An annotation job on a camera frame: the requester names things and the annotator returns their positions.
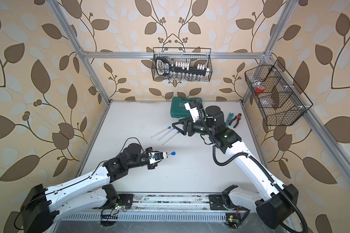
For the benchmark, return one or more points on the green plastic tool case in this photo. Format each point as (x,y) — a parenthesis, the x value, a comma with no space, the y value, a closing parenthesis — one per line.
(178,109)

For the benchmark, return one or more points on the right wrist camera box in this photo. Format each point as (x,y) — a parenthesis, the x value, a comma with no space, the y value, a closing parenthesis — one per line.
(194,107)

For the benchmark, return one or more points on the black wire basket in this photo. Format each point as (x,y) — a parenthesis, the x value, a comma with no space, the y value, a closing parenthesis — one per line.
(284,100)
(183,53)

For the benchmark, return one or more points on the teal utility knife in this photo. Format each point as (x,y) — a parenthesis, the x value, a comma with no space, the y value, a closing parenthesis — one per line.
(229,119)

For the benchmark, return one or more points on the socket set on holder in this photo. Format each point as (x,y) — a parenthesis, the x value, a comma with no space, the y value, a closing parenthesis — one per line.
(163,66)

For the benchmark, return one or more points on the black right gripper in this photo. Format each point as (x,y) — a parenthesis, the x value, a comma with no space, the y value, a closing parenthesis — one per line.
(187,124)

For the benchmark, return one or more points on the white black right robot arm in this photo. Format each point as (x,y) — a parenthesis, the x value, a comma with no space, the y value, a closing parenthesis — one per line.
(274,201)

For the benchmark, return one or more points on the black wire basket back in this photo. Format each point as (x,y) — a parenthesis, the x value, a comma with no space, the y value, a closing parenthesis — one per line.
(183,53)

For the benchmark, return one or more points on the aluminium frame post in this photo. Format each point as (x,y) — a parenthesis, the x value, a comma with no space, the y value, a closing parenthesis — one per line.
(259,25)

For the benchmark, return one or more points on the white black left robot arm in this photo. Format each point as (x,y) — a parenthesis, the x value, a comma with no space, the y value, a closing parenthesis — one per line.
(44,206)

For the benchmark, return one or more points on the black wire basket right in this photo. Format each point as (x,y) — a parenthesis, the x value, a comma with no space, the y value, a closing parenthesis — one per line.
(284,100)

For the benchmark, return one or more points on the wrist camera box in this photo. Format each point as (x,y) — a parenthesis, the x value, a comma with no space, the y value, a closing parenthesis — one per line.
(156,156)
(194,107)

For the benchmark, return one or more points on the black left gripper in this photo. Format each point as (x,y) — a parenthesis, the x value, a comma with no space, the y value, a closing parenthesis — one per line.
(148,150)

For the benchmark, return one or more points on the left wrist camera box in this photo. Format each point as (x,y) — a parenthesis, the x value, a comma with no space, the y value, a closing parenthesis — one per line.
(156,156)

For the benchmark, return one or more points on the red item in basket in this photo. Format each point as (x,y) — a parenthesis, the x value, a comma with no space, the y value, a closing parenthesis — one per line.
(258,87)

